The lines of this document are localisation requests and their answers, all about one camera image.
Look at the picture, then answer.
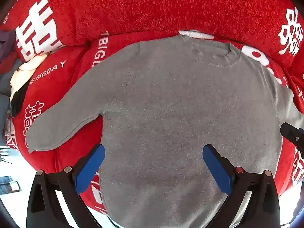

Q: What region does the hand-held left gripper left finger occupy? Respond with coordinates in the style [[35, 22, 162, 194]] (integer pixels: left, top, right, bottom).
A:
[[27, 144, 105, 228]]

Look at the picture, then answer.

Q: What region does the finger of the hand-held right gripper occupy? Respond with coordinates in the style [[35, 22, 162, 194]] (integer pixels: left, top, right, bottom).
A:
[[280, 122, 304, 154]]

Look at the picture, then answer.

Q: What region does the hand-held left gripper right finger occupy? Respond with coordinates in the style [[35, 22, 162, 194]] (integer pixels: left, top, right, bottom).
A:
[[202, 144, 281, 228]]

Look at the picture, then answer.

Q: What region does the grey knit sweater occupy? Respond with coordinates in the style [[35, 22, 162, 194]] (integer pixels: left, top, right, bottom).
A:
[[25, 34, 304, 228]]

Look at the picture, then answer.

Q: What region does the cream and black cloth pile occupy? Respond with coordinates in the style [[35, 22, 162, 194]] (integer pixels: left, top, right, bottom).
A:
[[9, 53, 49, 117]]

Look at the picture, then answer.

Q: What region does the purple cloth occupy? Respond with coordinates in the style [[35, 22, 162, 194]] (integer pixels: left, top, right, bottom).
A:
[[0, 30, 17, 62]]

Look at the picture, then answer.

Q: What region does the red printed sofa cover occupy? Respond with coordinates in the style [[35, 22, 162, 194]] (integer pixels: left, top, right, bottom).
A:
[[0, 0, 304, 219]]

